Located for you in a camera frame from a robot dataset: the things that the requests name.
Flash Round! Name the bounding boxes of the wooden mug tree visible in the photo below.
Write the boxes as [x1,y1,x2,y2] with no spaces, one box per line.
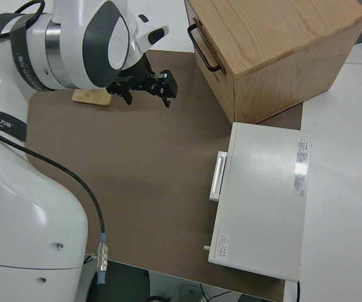
[71,88,114,107]

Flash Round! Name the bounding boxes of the cream toaster oven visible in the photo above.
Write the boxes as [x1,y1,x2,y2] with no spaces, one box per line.
[202,121,314,282]

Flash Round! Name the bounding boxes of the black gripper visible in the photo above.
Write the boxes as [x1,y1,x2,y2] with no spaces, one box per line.
[106,69,180,109]

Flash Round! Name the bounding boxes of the black branded strap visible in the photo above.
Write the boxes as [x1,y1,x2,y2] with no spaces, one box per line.
[0,109,28,140]
[9,14,48,92]

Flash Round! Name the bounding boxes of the black cabinet handle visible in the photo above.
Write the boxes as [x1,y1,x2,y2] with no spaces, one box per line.
[187,24,222,73]

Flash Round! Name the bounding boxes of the wooden drawer cabinet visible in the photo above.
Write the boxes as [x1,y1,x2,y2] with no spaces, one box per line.
[184,0,362,125]

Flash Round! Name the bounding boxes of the cream toaster oven handle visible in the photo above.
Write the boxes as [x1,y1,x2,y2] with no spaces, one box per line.
[209,150,229,203]

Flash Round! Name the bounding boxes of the brown table mat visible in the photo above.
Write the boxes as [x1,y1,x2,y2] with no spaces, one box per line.
[24,49,305,302]

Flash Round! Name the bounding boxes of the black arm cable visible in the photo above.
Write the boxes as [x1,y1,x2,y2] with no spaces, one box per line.
[0,121,110,288]

